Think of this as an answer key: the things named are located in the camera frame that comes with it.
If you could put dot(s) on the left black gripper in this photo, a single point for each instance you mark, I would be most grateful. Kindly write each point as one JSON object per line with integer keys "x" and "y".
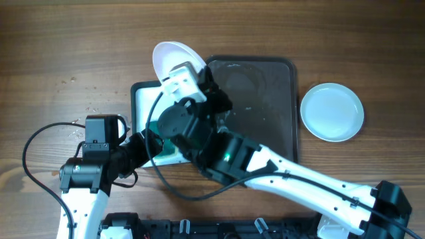
{"x": 136, "y": 141}

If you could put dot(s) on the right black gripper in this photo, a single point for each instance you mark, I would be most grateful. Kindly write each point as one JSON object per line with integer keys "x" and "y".
{"x": 212, "y": 89}

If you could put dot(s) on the green and yellow sponge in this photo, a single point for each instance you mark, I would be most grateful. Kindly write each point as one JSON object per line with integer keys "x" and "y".
{"x": 168, "y": 148}

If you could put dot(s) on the white plate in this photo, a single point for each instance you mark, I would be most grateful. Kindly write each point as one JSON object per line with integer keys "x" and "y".
{"x": 167, "y": 55}

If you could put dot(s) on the pale grey plate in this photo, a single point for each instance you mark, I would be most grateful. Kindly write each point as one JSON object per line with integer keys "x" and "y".
{"x": 332, "y": 112}

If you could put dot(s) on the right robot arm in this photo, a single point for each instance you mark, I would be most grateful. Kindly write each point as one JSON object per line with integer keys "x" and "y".
{"x": 347, "y": 210}

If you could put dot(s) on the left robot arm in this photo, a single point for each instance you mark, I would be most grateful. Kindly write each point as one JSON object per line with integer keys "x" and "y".
{"x": 86, "y": 181}

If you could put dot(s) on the dark brown serving tray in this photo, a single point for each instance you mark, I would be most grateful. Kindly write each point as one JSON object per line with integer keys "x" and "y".
{"x": 263, "y": 90}

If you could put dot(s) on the black tray with white water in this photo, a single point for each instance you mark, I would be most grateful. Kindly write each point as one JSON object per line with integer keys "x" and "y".
{"x": 143, "y": 95}

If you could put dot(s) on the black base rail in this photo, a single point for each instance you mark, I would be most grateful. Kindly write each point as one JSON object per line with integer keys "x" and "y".
{"x": 216, "y": 229}

